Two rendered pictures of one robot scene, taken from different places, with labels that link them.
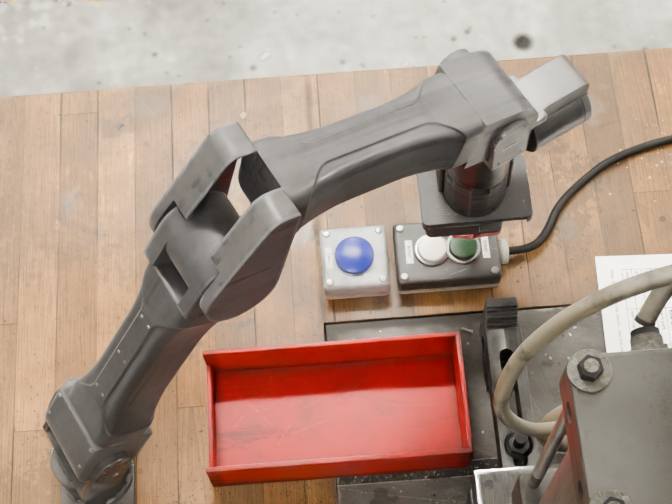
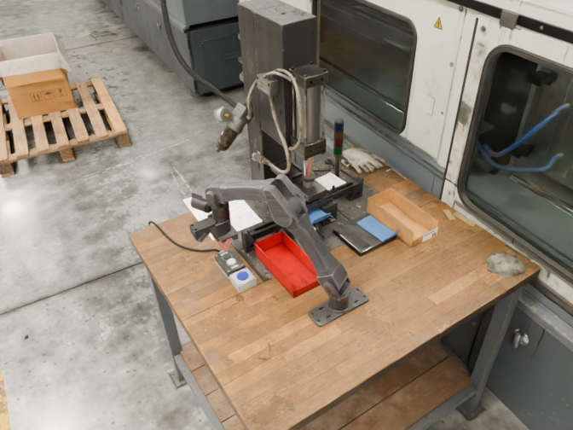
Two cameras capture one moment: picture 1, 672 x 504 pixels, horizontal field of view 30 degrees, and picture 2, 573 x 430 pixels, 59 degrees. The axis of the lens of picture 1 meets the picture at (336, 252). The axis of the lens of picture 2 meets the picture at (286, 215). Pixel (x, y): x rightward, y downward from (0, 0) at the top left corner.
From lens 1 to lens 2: 147 cm
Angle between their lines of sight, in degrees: 66
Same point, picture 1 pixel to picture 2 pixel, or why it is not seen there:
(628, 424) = (310, 72)
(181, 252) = (295, 206)
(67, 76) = not seen: outside the picture
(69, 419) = (337, 272)
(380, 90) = (180, 301)
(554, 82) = (200, 191)
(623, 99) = (159, 251)
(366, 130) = (246, 183)
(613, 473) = (318, 72)
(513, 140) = not seen: hidden behind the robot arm
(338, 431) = (291, 265)
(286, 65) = not seen: outside the picture
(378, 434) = (286, 258)
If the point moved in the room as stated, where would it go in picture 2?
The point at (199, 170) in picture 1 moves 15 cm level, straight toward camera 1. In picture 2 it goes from (278, 196) to (314, 174)
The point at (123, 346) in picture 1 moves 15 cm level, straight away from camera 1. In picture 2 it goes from (316, 241) to (291, 273)
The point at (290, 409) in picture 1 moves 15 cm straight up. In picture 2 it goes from (292, 276) to (292, 243)
